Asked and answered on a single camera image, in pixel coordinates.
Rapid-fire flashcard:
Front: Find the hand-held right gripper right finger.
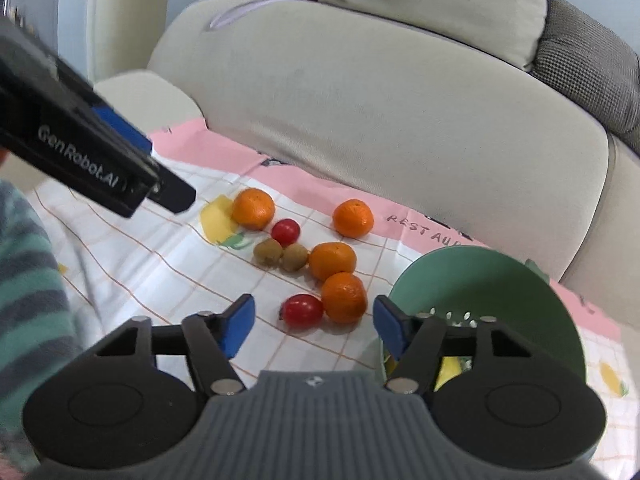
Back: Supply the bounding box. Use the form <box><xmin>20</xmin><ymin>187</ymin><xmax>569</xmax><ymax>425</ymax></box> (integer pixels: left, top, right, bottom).
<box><xmin>373</xmin><ymin>295</ymin><xmax>533</xmax><ymax>396</ymax></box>

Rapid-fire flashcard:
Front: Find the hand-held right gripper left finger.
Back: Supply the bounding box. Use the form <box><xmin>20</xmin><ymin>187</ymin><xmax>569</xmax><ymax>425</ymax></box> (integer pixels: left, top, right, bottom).
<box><xmin>95</xmin><ymin>294</ymin><xmax>257</xmax><ymax>397</ymax></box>

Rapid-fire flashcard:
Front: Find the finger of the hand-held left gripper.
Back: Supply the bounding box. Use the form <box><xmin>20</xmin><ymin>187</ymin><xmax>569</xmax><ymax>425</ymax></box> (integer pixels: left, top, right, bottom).
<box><xmin>144</xmin><ymin>164</ymin><xmax>197</xmax><ymax>213</ymax></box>
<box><xmin>50</xmin><ymin>55</ymin><xmax>154</xmax><ymax>155</ymax></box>

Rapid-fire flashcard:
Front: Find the orange tangerine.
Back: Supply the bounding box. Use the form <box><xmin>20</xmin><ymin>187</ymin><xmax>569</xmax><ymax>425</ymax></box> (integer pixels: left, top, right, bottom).
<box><xmin>321</xmin><ymin>272</ymin><xmax>369</xmax><ymax>324</ymax></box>
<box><xmin>231</xmin><ymin>188</ymin><xmax>276</xmax><ymax>231</ymax></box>
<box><xmin>332</xmin><ymin>199</ymin><xmax>375</xmax><ymax>239</ymax></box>
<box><xmin>308</xmin><ymin>242</ymin><xmax>357</xmax><ymax>282</ymax></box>

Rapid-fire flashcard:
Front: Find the red cherry tomato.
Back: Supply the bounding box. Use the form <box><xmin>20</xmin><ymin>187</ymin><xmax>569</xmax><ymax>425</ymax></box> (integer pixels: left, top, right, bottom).
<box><xmin>281</xmin><ymin>294</ymin><xmax>324</xmax><ymax>330</ymax></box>
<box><xmin>271</xmin><ymin>218</ymin><xmax>301</xmax><ymax>247</ymax></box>

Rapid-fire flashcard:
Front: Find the brown kiwi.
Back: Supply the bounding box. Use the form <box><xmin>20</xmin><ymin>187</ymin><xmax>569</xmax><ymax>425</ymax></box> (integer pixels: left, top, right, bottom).
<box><xmin>281</xmin><ymin>243</ymin><xmax>310</xmax><ymax>272</ymax></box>
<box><xmin>253</xmin><ymin>238</ymin><xmax>284</xmax><ymax>267</ymax></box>

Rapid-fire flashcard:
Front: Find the green colander bowl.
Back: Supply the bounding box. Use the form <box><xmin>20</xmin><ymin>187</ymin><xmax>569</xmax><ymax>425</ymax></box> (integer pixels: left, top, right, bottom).
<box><xmin>379</xmin><ymin>246</ymin><xmax>587</xmax><ymax>393</ymax></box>

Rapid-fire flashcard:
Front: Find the person's left forearm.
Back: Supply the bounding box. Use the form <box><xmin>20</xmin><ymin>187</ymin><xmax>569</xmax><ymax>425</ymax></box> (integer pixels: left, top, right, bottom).
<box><xmin>0</xmin><ymin>180</ymin><xmax>103</xmax><ymax>473</ymax></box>

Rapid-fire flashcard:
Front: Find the pink checked printed cloth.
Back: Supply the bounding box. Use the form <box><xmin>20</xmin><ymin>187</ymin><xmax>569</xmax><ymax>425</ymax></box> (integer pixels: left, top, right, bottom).
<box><xmin>25</xmin><ymin>117</ymin><xmax>623</xmax><ymax>466</ymax></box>

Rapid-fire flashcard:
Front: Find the yellow lemon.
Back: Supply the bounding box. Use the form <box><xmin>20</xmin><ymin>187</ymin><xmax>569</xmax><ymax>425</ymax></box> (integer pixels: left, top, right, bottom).
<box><xmin>434</xmin><ymin>356</ymin><xmax>474</xmax><ymax>392</ymax></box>

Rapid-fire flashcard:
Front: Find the lilac ribbon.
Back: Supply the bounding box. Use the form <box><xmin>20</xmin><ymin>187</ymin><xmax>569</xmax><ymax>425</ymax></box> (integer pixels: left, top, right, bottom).
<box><xmin>209</xmin><ymin>0</ymin><xmax>301</xmax><ymax>29</ymax></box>

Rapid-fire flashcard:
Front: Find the beige sofa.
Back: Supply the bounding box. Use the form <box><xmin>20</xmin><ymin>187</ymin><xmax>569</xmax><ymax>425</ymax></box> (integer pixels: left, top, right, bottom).
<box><xmin>92</xmin><ymin>0</ymin><xmax>640</xmax><ymax>311</ymax></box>

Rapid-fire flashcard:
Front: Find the beige cushion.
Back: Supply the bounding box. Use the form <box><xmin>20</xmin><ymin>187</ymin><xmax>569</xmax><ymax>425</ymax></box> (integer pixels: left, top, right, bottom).
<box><xmin>317</xmin><ymin>0</ymin><xmax>553</xmax><ymax>72</ymax></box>

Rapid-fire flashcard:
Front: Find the grey houndstooth cushion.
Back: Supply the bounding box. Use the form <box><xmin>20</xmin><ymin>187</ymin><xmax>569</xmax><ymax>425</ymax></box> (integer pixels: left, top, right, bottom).
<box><xmin>530</xmin><ymin>0</ymin><xmax>640</xmax><ymax>153</ymax></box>

